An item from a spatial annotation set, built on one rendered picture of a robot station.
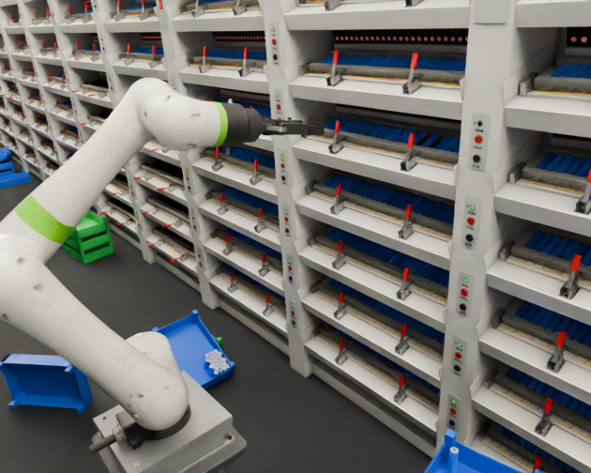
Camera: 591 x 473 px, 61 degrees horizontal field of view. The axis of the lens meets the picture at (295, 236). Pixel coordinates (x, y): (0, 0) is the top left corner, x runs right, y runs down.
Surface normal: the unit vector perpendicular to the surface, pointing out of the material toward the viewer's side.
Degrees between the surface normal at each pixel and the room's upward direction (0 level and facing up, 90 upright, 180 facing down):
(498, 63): 90
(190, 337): 26
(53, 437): 0
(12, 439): 0
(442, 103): 109
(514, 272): 19
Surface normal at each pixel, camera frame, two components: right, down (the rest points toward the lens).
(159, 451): -0.13, -0.92
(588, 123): -0.71, 0.58
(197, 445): 0.62, 0.29
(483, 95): -0.76, 0.30
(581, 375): -0.30, -0.76
